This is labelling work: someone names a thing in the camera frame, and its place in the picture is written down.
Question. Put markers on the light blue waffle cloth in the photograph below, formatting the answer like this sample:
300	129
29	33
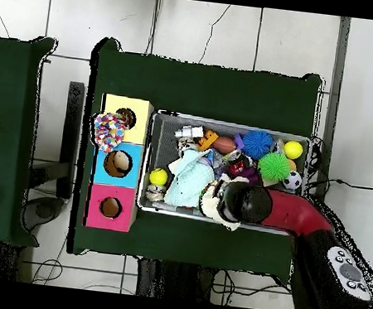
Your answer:
190	181

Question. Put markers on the cream waffle cloth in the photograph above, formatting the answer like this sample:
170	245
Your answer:
209	207

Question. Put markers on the colourful patterned cloth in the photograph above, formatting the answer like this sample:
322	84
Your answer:
109	132

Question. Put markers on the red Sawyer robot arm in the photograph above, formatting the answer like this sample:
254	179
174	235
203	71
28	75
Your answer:
293	211

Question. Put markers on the shallow metal mesh bin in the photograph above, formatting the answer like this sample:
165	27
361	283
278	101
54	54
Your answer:
164	142

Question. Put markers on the wooden box with three holes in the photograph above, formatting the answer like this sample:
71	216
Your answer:
127	177

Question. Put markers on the grey plastic bolt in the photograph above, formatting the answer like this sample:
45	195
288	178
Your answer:
189	131

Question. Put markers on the orange plastic comb block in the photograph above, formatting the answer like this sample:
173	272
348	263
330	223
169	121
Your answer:
208	139

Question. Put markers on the yellow smiley ball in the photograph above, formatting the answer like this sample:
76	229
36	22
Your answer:
158	177

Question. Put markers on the brown toy football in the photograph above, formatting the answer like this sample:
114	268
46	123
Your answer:
225	145

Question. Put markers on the dark green tablecloth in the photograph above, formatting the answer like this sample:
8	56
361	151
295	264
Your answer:
12	74
213	91

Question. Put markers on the large blue spiky ball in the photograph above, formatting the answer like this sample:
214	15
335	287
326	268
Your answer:
257	144

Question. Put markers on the large green spiky ball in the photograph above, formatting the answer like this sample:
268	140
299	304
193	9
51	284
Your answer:
274	167

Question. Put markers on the plain yellow ball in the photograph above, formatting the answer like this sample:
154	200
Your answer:
293	150

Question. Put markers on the pale orange ball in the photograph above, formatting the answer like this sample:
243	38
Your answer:
292	165

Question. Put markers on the small soccer ball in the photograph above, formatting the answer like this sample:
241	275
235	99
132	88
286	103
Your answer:
293	180

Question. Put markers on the black upright panel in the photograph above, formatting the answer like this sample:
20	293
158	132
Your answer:
71	131

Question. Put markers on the grey round floor base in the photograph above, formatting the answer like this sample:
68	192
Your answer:
45	210

